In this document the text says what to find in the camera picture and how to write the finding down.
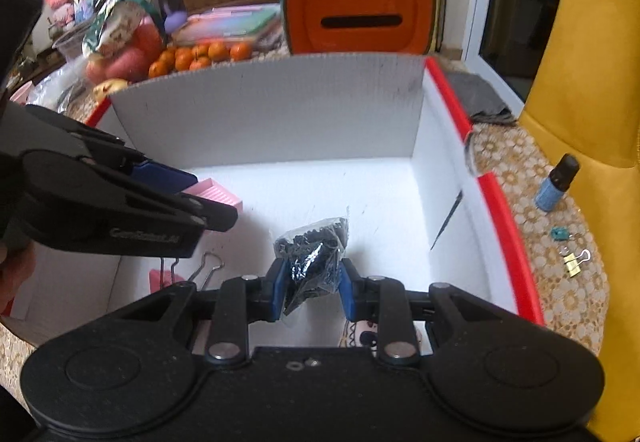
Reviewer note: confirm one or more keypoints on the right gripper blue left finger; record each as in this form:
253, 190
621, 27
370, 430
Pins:
278, 278

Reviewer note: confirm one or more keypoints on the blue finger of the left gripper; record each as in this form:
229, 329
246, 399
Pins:
162, 178
217, 216

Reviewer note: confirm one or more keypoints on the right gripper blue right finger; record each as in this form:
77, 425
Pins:
349, 289

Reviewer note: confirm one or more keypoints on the black item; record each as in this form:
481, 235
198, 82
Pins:
312, 255

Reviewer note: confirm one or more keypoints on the cartoon face keychain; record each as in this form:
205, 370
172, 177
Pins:
362, 334

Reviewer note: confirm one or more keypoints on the yellow spotted pig toy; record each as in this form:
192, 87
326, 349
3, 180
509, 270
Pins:
107, 87

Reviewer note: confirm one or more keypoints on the pink small tray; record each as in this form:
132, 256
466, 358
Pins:
211, 190

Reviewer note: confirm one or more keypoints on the person left hand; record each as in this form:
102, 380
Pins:
16, 267

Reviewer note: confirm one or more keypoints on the clear plastic zip bag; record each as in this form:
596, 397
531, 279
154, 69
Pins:
62, 87

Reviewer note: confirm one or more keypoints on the clear fruit bowl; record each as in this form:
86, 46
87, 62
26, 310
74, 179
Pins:
130, 63

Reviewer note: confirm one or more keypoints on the red cardboard box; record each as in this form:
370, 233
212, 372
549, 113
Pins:
379, 139

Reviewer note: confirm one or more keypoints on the pastel pen case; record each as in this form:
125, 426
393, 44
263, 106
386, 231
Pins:
251, 23

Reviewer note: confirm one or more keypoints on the pink pig plush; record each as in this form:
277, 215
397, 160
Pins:
63, 12

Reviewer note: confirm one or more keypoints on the green white printed bag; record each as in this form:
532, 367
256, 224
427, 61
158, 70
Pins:
114, 26

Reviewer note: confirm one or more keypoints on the teal small clip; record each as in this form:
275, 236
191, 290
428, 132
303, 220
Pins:
560, 233

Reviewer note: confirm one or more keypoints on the blue dropper bottle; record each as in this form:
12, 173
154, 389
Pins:
557, 183

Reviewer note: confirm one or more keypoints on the gold binder clip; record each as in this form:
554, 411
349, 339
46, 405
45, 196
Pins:
573, 261

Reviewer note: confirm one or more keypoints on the grey cloth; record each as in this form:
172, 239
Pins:
479, 100

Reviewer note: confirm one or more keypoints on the green orange tissue box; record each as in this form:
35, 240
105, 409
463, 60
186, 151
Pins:
358, 26

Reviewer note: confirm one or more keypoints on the yellow giraffe chair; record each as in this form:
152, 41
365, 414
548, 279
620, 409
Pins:
585, 101

